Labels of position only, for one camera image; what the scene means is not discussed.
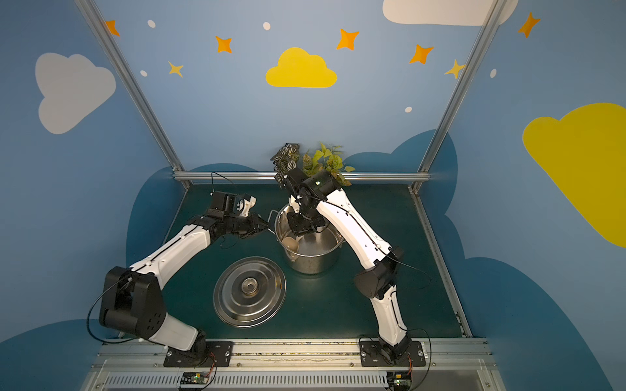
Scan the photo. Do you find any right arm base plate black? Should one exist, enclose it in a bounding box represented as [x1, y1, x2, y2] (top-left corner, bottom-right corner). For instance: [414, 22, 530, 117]
[357, 338, 428, 368]

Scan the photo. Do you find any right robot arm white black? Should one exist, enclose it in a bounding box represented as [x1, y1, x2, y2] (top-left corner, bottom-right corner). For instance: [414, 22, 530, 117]
[277, 168, 411, 362]

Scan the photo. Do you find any right circuit board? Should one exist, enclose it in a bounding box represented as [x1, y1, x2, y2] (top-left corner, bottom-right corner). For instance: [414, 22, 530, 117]
[386, 371, 412, 391]

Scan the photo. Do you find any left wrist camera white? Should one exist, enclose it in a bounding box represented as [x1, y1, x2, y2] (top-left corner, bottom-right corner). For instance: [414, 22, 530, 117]
[207, 192, 256, 218]

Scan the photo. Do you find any aluminium frame back bar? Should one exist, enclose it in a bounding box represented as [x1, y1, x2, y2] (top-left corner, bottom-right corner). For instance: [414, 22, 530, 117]
[173, 169, 431, 184]

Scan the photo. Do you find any circuit board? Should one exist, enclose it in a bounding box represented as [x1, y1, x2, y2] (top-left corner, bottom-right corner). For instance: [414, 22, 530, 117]
[180, 372, 210, 385]
[386, 371, 412, 391]

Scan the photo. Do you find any artificial plant in pot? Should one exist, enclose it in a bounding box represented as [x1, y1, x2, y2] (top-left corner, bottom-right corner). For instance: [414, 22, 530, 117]
[271, 143, 355, 187]

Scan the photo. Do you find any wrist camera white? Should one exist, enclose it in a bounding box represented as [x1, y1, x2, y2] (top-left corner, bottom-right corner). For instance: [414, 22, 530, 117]
[207, 192, 256, 218]
[289, 195, 300, 214]

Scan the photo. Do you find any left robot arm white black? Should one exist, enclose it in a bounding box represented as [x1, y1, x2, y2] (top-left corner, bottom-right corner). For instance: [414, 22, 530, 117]
[99, 213, 269, 352]

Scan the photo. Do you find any aluminium frame right post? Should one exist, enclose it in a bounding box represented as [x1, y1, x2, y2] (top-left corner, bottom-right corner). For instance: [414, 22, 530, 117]
[409, 0, 517, 196]

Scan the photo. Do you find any beige plastic ladle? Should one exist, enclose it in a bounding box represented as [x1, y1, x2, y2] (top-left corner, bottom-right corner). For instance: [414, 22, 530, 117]
[281, 236, 299, 253]

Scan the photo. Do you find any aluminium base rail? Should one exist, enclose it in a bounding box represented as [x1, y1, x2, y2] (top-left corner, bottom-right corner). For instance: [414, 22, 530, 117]
[82, 337, 505, 390]

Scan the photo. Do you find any left circuit board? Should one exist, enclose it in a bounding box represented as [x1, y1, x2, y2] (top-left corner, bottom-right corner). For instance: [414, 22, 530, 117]
[180, 372, 210, 385]

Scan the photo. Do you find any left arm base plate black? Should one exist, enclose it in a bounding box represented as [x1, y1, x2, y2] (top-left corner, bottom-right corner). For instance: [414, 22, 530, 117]
[163, 340, 234, 368]

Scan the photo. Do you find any stainless steel pot lid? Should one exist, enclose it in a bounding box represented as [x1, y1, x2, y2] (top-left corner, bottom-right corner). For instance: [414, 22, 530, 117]
[213, 256, 287, 328]

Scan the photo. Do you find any aluminium frame left post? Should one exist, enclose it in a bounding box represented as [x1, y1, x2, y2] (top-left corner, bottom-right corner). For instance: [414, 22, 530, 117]
[75, 0, 184, 179]

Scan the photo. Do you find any aluminium frame post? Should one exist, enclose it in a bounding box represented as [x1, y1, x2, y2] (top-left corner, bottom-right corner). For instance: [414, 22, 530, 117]
[75, 0, 184, 179]
[409, 0, 517, 196]

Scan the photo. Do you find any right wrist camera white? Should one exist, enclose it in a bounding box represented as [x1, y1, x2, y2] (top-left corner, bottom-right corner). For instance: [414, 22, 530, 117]
[289, 195, 300, 214]

